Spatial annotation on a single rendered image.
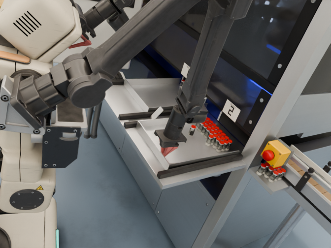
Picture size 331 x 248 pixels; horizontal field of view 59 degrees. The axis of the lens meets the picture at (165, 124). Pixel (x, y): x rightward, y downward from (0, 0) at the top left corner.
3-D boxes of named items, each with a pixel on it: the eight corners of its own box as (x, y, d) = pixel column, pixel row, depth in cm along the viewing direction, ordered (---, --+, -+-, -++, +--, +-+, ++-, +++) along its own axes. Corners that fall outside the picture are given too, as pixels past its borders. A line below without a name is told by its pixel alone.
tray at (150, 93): (179, 83, 164) (180, 77, 162) (205, 108, 147) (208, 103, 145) (123, 84, 146) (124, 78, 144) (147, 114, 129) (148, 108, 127)
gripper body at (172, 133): (185, 143, 102) (193, 127, 98) (161, 146, 96) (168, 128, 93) (177, 132, 106) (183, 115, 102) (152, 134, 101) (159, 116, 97)
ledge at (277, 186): (270, 165, 125) (272, 162, 124) (293, 187, 117) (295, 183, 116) (247, 171, 118) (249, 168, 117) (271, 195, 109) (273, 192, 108)
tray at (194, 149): (200, 120, 137) (203, 114, 135) (236, 157, 120) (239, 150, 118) (136, 127, 119) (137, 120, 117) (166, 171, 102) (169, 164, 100)
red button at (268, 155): (265, 154, 110) (270, 146, 108) (273, 162, 107) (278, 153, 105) (259, 156, 108) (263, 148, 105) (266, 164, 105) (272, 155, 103)
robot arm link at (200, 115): (182, 85, 92) (194, 106, 87) (209, 86, 98) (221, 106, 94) (165, 110, 99) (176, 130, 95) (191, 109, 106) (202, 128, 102)
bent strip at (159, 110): (157, 117, 129) (160, 106, 126) (160, 121, 127) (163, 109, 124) (128, 120, 122) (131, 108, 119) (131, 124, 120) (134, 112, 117)
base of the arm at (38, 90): (15, 74, 66) (9, 103, 57) (46, 58, 66) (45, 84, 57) (39, 101, 72) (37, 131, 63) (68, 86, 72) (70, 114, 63)
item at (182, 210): (159, 87, 352) (180, 14, 304) (291, 228, 219) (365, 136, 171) (76, 90, 297) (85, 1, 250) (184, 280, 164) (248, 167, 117)
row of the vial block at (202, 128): (197, 126, 132) (200, 117, 129) (221, 152, 120) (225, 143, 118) (193, 126, 131) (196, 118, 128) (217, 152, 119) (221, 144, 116)
